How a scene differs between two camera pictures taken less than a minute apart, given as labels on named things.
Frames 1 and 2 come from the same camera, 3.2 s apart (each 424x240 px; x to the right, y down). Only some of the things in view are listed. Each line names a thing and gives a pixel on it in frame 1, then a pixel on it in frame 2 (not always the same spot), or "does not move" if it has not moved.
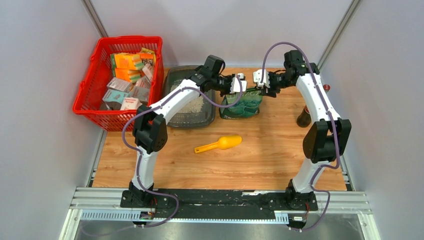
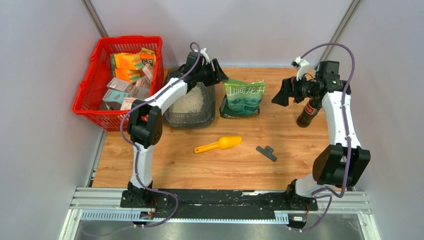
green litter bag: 249,105 does not move
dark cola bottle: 304,119 does not move
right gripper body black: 277,81 → 304,89
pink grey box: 119,85 does not move
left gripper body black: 222,84 → 206,75
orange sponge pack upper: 126,60 does not move
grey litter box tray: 202,113 does not move
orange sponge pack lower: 133,76 does not move
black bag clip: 255,88 → 267,152
